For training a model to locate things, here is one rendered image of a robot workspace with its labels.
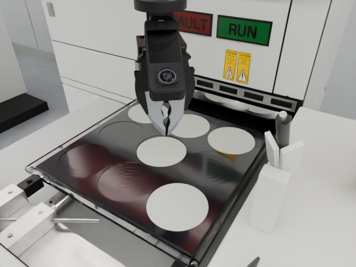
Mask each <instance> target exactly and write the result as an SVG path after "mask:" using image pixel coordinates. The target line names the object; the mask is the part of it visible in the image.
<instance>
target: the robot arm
mask: <svg viewBox="0 0 356 267"><path fill-rule="evenodd" d="M133 2H134V9H135V10H136V11H140V12H146V21H145V23H144V35H137V36H136V40H137V52H138V57H137V61H138V65H139V70H135V71H134V76H135V92H136V97H137V99H138V101H139V103H140V105H141V106H142V108H143V110H144V111H145V113H146V114H147V116H148V117H149V119H150V121H151V122H152V124H153V125H154V127H155V128H156V129H157V130H158V131H159V132H160V133H161V134H162V135H164V136H165V135H170V134H171V133H172V131H173V130H174V129H175V128H176V126H177V125H178V124H179V122H180V120H181V119H182V117H183V115H184V113H185V111H186V110H187V108H188V106H189V104H190V101H191V99H192V97H193V94H194V90H195V80H194V72H195V69H194V67H190V66H189V62H188V60H189V59H191V56H190V54H189V53H188V52H187V51H186V49H187V44H186V43H185V41H184V39H183V38H182V36H181V35H180V33H179V26H178V22H177V20H175V19H174V16H173V12H178V11H182V10H184V9H186V8H187V0H133ZM164 101H168V103H169V105H170V107H169V109H168V112H167V113H168V121H167V123H166V125H165V123H164V114H163V111H162V106H163V103H164Z"/></svg>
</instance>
